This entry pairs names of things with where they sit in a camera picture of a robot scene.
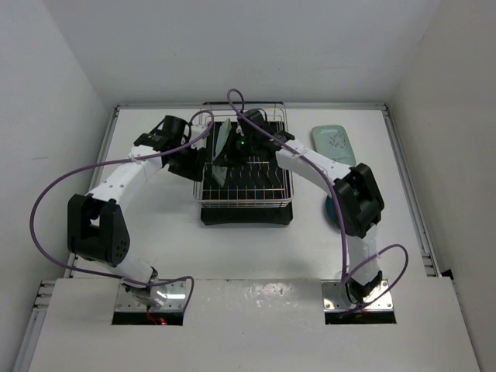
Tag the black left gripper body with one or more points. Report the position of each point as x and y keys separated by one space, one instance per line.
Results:
x=187 y=163

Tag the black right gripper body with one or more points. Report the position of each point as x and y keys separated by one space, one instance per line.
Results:
x=245 y=146

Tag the light green rectangular plate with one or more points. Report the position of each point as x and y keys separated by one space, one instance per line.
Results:
x=219 y=171

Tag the dark blue round plate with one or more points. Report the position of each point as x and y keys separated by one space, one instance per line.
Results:
x=330 y=211

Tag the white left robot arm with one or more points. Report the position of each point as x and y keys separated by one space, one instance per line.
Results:
x=96 y=228

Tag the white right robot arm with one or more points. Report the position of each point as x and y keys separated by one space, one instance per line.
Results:
x=353 y=190

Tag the black drip tray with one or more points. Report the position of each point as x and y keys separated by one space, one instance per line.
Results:
x=214 y=216

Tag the light green plate with berries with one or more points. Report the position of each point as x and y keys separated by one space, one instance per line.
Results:
x=333 y=142

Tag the metal wire dish rack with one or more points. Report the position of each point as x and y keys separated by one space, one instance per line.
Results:
x=255 y=184

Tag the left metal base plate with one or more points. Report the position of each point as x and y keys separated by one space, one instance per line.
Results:
x=165 y=298

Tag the metal base plate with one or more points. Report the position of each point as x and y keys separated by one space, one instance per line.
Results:
x=337 y=299
x=165 y=298

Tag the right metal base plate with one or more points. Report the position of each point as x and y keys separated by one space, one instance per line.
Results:
x=337 y=299

